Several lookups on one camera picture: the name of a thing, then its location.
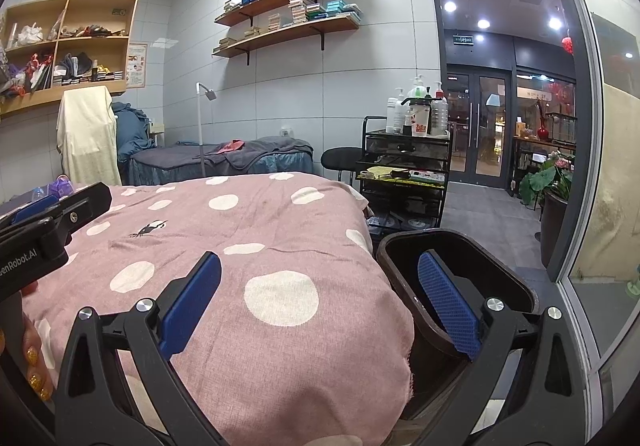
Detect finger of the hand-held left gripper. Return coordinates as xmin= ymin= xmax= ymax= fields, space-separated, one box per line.
xmin=0 ymin=196 xmax=62 ymax=229
xmin=47 ymin=182 xmax=113 ymax=247

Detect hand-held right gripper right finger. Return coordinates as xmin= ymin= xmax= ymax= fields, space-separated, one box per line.
xmin=415 ymin=250 xmax=587 ymax=446

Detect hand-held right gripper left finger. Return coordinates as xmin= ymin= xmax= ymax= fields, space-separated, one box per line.
xmin=54 ymin=251 xmax=236 ymax=446

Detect dark brown bin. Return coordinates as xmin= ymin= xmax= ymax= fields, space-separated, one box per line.
xmin=376 ymin=227 xmax=541 ymax=422

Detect person's left hand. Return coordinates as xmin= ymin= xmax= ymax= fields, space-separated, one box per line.
xmin=0 ymin=282 xmax=55 ymax=402

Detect cream cloth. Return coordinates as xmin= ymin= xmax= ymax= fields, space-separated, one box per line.
xmin=56 ymin=86 xmax=123 ymax=187

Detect blue cloth pile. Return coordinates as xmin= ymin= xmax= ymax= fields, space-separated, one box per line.
xmin=112 ymin=102 xmax=157 ymax=161

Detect pink polka dot blanket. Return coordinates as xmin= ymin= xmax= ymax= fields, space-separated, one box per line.
xmin=0 ymin=172 xmax=416 ymax=446

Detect grey massage bed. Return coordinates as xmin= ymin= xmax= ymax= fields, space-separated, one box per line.
xmin=120 ymin=136 xmax=315 ymax=187

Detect white floor lamp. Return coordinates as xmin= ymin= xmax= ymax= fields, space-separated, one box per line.
xmin=196 ymin=82 xmax=217 ymax=177

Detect black trolley cart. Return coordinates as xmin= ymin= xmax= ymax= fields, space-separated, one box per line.
xmin=356 ymin=116 xmax=453 ymax=231

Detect potted green plant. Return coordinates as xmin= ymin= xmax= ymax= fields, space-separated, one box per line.
xmin=519 ymin=151 xmax=575 ymax=269

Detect black round stool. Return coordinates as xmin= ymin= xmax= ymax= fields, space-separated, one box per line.
xmin=320 ymin=147 xmax=366 ymax=187

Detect wooden display table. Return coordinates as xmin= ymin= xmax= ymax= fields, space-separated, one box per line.
xmin=512 ymin=133 xmax=576 ymax=197

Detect glass double door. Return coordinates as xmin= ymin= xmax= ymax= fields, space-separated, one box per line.
xmin=446 ymin=70 xmax=512 ymax=179

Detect bottles on cart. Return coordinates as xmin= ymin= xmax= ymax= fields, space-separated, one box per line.
xmin=407 ymin=98 xmax=433 ymax=137

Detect clear pump bottle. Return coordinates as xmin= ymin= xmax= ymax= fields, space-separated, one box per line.
xmin=431 ymin=82 xmax=449 ymax=137

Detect wooden cubby shelf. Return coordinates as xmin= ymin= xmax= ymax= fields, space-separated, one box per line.
xmin=0 ymin=0 xmax=139 ymax=115

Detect large white pump bottle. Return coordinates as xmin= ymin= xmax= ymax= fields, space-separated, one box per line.
xmin=406 ymin=74 xmax=430 ymax=101

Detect wall poster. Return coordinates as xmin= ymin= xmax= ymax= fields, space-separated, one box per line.
xmin=126 ymin=42 xmax=149 ymax=89

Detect wall shelves with books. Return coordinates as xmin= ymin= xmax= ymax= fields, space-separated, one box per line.
xmin=215 ymin=0 xmax=362 ymax=54

